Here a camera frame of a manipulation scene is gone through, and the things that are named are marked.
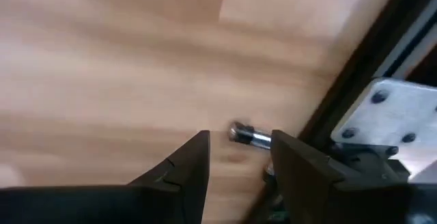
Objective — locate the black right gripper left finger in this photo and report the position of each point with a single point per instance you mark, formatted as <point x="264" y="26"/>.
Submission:
<point x="184" y="190"/>

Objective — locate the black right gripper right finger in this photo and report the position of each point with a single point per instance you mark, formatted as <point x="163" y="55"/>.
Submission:
<point x="304" y="190"/>

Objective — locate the silver metal bracket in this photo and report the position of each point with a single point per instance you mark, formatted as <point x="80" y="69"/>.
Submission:
<point x="385" y="114"/>

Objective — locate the black aluminium table frame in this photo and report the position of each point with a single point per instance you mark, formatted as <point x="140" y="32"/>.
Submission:
<point x="355" y="80"/>

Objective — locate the silver battery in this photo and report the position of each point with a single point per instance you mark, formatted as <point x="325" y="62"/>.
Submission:
<point x="251" y="137"/>

